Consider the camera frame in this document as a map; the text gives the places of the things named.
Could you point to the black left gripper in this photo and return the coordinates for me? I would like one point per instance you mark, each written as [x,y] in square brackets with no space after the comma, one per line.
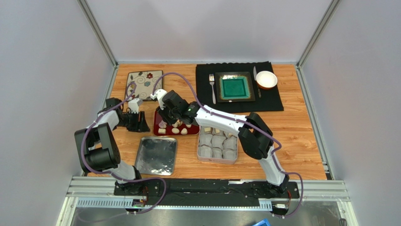
[141,126]

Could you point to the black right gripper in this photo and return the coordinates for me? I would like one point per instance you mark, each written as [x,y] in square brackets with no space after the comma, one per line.
[169,116]

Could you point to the pink handled metal tongs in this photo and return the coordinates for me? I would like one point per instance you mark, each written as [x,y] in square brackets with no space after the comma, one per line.
[162,124]

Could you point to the red lacquer tray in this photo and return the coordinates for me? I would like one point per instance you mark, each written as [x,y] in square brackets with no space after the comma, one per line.
[193,130]

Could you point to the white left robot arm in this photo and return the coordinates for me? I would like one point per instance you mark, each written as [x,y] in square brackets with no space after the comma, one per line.
[97,149]

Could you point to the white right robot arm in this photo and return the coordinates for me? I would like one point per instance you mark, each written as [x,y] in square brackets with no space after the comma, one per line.
[254,135]

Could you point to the silver tin lid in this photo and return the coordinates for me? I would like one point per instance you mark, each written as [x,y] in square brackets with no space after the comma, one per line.
[156,155]

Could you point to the floral square plate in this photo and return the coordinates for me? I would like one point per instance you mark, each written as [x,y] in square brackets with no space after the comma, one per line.
[142,83]

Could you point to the silver fork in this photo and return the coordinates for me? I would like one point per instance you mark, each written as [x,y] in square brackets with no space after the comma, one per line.
[212,83]

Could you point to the pink metal tin box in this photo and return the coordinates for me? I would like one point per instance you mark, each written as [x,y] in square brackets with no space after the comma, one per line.
[216,147]

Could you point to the green square plate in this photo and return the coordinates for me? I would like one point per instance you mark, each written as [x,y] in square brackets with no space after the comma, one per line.
[234,87]

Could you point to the black cloth placemat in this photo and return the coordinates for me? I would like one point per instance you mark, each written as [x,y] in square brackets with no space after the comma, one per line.
[269,100]

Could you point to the white orange bowl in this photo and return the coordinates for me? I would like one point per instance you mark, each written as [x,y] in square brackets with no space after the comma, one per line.
[266,80]

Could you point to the blue plastic object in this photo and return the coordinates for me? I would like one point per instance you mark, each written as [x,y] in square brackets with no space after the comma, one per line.
[263,222]

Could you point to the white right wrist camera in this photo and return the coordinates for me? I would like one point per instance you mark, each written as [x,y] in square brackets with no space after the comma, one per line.
[159,95]

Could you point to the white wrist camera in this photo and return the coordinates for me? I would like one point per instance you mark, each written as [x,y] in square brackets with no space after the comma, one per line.
[134,104]
[159,95]

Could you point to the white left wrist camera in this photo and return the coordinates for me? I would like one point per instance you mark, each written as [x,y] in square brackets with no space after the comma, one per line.
[134,104]

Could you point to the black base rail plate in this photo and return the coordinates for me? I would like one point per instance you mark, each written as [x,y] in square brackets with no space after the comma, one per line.
[206,192]

